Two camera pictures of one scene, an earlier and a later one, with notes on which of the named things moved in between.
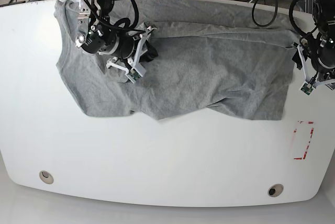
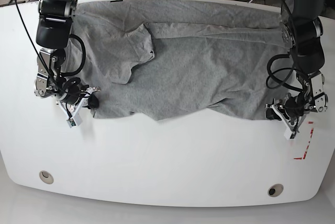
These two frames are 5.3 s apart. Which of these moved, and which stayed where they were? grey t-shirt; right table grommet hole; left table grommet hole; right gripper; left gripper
Moved: right gripper; left gripper
Stayed: right table grommet hole; left table grommet hole; grey t-shirt
